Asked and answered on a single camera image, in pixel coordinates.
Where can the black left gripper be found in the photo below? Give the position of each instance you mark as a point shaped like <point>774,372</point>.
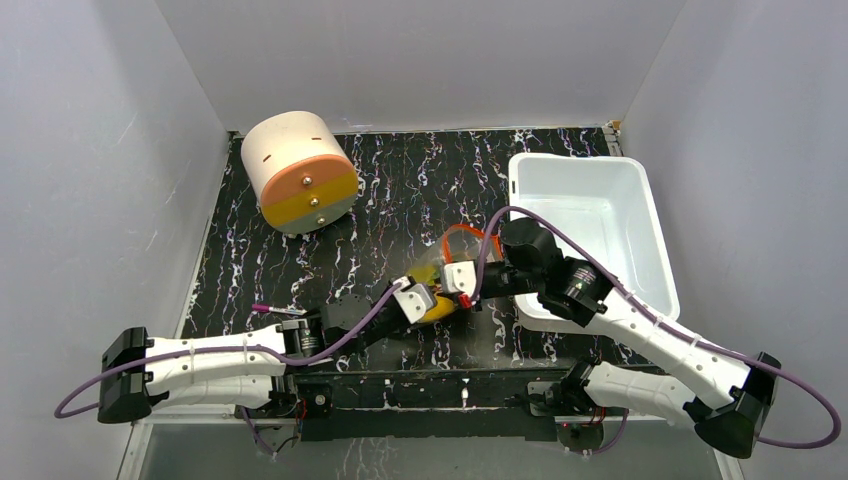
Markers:
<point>394,300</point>

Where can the yellow bell pepper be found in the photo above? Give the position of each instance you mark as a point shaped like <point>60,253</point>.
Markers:
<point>426,272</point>
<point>444,307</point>

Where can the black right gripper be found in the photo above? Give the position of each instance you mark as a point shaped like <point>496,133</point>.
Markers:
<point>482,283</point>

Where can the cream orange cylinder container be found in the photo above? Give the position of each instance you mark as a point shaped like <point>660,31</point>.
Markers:
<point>302,178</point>

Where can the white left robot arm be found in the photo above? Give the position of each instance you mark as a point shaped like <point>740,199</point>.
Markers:
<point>143,373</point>

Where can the clear zip bag orange zipper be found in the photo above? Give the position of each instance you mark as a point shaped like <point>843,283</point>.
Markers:
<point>460,242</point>

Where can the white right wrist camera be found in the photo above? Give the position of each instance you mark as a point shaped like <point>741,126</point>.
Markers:
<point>458,281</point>

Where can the white plastic bin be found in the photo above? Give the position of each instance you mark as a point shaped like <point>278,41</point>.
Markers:
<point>605,204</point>

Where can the small pen on table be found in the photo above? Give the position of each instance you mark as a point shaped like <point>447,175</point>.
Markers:
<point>277,310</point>

